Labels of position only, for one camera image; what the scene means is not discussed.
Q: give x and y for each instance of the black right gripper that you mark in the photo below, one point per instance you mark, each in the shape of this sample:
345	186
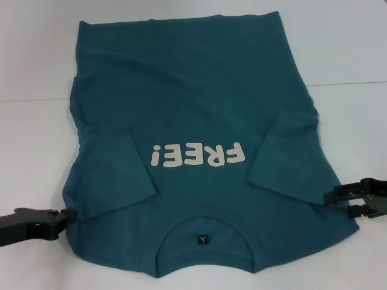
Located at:
379	202

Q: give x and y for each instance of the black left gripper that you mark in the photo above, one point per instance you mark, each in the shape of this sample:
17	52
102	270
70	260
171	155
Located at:
15	226

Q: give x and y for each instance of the teal T-shirt with FREE print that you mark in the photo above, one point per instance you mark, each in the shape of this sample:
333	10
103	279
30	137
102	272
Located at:
196	90

